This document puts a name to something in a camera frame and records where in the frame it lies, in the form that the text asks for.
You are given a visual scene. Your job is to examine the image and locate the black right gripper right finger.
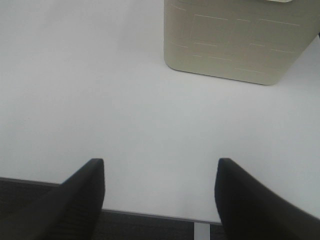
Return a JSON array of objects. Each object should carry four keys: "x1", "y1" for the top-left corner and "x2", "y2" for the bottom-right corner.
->
[{"x1": 214, "y1": 158, "x2": 320, "y2": 240}]

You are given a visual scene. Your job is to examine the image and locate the table frame leg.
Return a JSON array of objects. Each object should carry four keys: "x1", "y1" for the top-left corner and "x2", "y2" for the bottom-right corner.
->
[{"x1": 193, "y1": 222, "x2": 211, "y2": 240}]

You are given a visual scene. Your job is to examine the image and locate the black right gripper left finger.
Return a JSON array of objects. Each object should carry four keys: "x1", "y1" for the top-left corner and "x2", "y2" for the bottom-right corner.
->
[{"x1": 0, "y1": 158, "x2": 104, "y2": 240}]

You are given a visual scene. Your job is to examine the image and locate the beige basket with grey rim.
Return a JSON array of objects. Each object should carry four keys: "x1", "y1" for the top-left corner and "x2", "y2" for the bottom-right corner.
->
[{"x1": 163, "y1": 0, "x2": 320, "y2": 85}]

